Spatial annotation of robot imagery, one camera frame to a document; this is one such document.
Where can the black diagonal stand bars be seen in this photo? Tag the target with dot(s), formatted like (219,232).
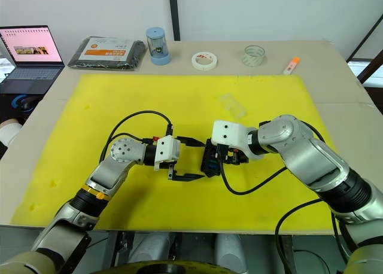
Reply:
(366,43)

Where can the black yellow round base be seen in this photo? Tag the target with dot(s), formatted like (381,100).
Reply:
(167,268)

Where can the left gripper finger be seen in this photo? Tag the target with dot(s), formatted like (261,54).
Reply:
(188,177)
(194,142)

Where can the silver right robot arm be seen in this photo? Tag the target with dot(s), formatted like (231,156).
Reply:
(311,154)

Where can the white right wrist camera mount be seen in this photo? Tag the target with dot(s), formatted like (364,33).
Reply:
(227,133)

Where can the white tape roll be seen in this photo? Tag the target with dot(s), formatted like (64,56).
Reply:
(204,61)

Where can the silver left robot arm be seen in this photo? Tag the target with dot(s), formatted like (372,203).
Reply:
(118,166)

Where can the yellow foam mat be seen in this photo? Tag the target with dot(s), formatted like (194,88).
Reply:
(179,112)

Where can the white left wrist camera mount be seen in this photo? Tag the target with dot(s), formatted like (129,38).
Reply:
(167,149)

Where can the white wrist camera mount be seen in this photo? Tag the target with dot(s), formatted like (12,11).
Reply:
(227,133)
(167,149)

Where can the brown cardboard table cover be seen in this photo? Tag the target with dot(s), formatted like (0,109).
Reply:
(335,85)

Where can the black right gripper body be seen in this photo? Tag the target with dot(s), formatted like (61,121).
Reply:
(235,158)

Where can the blue capped clear canister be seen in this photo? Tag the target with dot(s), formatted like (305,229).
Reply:
(158,46)

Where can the clear plastic fuse box cover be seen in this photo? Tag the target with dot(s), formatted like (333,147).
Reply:
(234,105)

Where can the clear tape roll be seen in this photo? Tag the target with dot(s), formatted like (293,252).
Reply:
(254,57)

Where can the black vertical pole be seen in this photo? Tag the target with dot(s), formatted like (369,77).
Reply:
(174,13)

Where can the black fuse box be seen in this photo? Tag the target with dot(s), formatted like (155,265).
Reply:
(211,164)

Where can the grey rounded shape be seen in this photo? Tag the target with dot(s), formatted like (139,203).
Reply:
(152,248)
(232,251)

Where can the white rounded shoe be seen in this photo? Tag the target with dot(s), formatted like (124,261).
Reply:
(9,132)

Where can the black package with orange label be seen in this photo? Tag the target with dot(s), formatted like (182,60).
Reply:
(107,54)

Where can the open grey laptop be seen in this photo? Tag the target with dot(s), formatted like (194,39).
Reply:
(30,61)

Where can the black blue headphones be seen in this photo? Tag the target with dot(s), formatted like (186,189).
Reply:
(24,103)

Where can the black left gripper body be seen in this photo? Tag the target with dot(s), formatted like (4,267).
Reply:
(167,165)

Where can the white orange utility knife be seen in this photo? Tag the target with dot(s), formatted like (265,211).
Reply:
(291,65)

